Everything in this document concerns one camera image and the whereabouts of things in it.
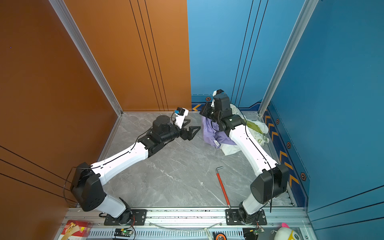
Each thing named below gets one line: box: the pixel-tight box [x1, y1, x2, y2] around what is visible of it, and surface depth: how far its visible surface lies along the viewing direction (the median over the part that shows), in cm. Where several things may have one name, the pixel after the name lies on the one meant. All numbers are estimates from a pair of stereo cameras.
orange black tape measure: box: [213, 231, 227, 240], surface depth 67 cm
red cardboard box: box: [59, 219, 94, 240], surface depth 68 cm
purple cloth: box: [201, 116, 237, 149], surface depth 83 cm
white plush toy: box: [274, 222, 301, 240], surface depth 65 cm
